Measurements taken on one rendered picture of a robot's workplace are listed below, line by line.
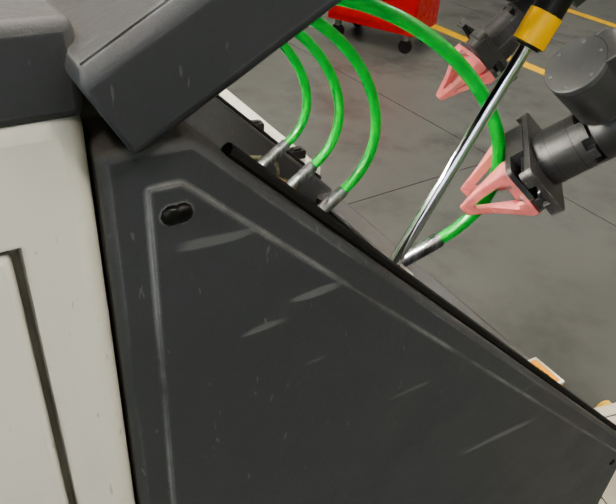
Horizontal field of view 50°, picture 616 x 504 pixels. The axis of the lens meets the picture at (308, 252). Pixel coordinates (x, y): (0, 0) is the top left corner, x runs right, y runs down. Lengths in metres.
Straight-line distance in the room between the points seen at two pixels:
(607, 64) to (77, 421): 0.50
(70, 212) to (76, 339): 0.06
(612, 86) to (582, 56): 0.04
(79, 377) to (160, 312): 0.04
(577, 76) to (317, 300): 0.36
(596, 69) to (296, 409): 0.39
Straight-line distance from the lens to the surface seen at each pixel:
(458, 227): 0.76
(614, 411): 1.96
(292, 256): 0.32
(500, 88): 0.41
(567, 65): 0.65
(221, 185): 0.28
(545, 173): 0.71
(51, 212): 0.26
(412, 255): 0.76
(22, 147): 0.25
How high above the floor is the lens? 1.57
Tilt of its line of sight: 35 degrees down
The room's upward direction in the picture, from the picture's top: 5 degrees clockwise
